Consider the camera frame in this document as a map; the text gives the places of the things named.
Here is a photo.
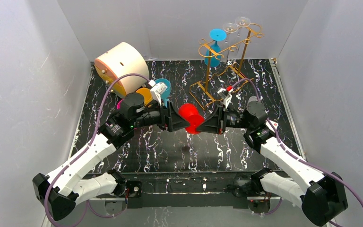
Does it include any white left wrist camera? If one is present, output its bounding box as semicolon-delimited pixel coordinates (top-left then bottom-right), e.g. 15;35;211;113
148;80;166;106

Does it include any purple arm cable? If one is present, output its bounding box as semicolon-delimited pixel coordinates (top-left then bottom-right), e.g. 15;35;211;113
44;73;152;227
226;78;363;227

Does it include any clear wine glass rear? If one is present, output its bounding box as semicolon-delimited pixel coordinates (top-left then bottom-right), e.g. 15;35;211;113
234;17;251;28

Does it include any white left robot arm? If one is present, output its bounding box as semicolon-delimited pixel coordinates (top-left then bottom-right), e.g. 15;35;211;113
32;93;190;221

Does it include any clear wine glass front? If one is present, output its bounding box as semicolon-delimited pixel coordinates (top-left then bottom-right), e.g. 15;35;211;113
223;23;238;62

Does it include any red wine glass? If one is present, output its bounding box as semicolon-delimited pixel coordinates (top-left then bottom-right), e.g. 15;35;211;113
178;103;204;135

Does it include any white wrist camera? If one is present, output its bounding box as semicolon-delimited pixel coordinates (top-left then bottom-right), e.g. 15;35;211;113
148;80;166;106
217;86;233;109

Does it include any clear wine glass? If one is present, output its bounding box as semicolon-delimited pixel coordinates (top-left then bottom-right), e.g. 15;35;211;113
223;23;238;62
234;17;251;28

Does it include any teal wine glass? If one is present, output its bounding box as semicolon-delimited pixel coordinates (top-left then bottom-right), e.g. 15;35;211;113
155;79;171;107

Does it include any long white green box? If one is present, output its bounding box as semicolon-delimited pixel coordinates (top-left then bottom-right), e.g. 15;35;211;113
266;120;279;131

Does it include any gold wine glass rack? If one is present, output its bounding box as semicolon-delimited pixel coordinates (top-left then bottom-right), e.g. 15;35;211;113
189;22;264;110

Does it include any magenta wine glass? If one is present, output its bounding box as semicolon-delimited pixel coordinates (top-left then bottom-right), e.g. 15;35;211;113
116;99;123;109

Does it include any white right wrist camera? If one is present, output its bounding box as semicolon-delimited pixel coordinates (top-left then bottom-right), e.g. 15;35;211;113
217;86;233;109

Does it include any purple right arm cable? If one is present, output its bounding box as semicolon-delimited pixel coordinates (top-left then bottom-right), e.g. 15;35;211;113
226;78;363;227

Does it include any small grey glitter jar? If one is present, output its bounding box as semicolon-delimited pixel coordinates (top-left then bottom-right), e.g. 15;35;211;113
248;96;258;103

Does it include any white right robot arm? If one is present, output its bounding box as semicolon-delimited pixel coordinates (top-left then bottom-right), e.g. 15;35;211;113
196;101;348;227

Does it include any round beige box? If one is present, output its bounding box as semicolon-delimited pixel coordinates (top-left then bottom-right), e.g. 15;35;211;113
94;42;150;98

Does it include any blue wine glass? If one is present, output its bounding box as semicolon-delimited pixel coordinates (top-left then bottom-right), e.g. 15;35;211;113
204;29;227;67

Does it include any orange wine glass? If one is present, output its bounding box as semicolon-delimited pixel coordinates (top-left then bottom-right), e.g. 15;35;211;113
136;87;153;105

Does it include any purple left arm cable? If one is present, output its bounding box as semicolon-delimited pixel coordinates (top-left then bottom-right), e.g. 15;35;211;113
44;73;152;227

